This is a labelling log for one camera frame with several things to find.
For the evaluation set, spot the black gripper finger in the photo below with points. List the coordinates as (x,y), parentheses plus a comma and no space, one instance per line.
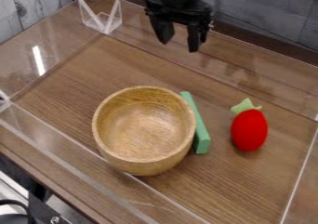
(196,34)
(163,28)

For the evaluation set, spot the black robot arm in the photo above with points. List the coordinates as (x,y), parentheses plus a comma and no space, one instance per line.
(192,13)

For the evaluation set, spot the red felt strawberry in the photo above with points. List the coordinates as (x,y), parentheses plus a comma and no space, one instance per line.
(249,127)

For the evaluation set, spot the wooden bowl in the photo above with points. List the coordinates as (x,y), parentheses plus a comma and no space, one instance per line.
(143,127)

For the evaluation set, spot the black metal bracket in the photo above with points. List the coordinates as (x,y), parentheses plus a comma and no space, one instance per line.
(43,213)

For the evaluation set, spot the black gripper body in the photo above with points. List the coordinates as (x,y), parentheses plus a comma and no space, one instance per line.
(194,11)

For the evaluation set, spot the green rectangular block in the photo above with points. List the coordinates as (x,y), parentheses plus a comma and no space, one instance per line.
(202,139)

